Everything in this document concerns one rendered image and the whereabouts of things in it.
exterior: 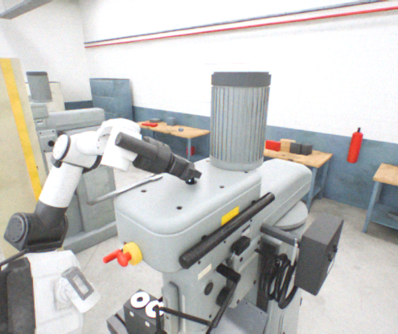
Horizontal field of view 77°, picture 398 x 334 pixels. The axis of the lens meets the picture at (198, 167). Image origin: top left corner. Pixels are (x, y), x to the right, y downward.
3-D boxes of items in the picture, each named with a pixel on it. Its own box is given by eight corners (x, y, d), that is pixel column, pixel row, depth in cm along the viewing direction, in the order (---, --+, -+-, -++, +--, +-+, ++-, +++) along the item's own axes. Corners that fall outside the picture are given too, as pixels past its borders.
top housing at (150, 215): (169, 285, 60) (166, 229, 55) (110, 240, 76) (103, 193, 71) (263, 210, 93) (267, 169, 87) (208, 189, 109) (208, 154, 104)
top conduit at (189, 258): (188, 272, 58) (188, 260, 57) (176, 264, 61) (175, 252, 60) (275, 202, 90) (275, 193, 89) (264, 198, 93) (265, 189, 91)
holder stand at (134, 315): (159, 354, 119) (157, 325, 112) (126, 331, 130) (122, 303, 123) (174, 333, 129) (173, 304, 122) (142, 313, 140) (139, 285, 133)
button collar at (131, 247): (137, 270, 65) (135, 251, 63) (124, 259, 69) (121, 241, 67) (143, 266, 66) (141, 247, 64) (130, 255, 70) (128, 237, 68)
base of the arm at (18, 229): (-3, 254, 76) (22, 258, 72) (2, 211, 78) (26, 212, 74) (44, 247, 90) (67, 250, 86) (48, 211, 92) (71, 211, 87)
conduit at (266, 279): (280, 322, 92) (287, 278, 85) (242, 297, 102) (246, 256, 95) (299, 291, 105) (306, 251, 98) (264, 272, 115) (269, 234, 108)
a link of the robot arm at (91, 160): (124, 138, 74) (96, 138, 88) (91, 124, 67) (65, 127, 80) (114, 173, 73) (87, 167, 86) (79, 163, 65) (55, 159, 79)
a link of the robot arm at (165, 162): (166, 176, 80) (133, 164, 73) (179, 149, 80) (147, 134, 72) (186, 191, 70) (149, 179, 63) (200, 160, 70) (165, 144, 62)
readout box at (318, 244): (319, 299, 82) (332, 246, 74) (292, 285, 87) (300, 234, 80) (336, 266, 96) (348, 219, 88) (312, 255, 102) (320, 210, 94)
